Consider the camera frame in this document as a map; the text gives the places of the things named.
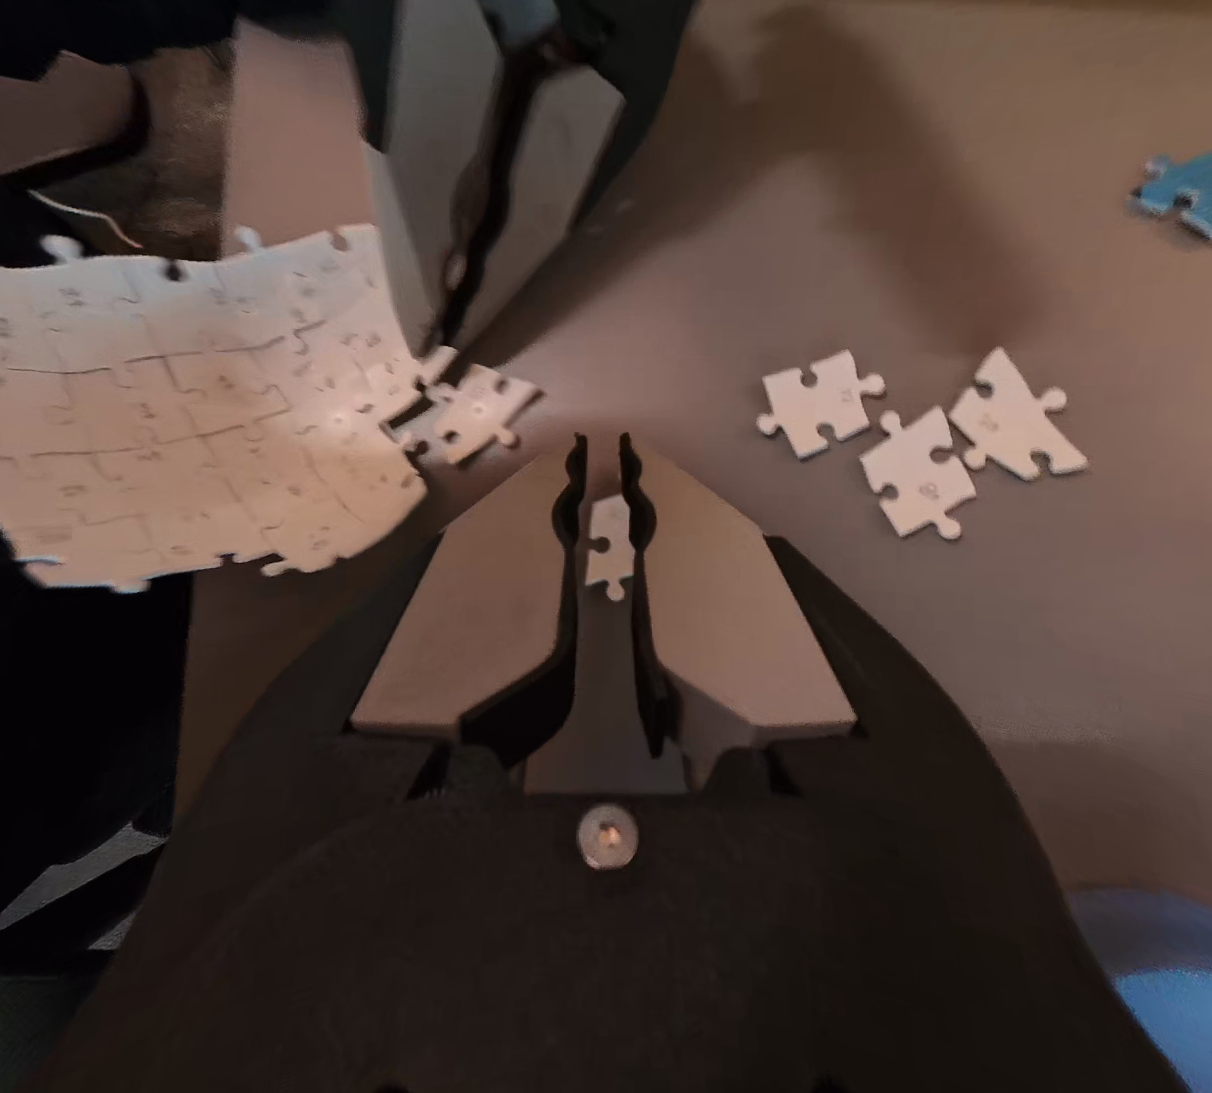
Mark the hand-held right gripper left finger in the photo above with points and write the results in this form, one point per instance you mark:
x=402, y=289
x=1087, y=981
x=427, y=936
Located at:
x=474, y=628

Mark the blue puzzle piece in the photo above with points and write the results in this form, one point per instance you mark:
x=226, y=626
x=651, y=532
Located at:
x=1180, y=193

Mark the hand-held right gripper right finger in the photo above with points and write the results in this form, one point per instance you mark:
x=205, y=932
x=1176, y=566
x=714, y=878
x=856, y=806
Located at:
x=739, y=628

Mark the partly built puzzle ball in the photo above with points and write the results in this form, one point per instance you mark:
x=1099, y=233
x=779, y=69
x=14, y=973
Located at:
x=190, y=411

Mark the white puzzle piece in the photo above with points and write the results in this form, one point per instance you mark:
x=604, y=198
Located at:
x=474, y=415
x=820, y=401
x=1018, y=420
x=611, y=544
x=918, y=477

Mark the blue bowl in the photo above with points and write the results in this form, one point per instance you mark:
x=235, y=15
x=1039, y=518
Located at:
x=1156, y=988

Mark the person's dark-clothed torso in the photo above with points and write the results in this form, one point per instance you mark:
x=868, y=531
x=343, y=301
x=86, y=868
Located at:
x=76, y=733

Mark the grey chair armrest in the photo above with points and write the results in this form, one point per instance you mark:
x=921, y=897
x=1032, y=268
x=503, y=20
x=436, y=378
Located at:
x=66, y=117

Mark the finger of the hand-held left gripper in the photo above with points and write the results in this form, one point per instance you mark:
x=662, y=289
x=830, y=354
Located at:
x=558, y=155
x=436, y=117

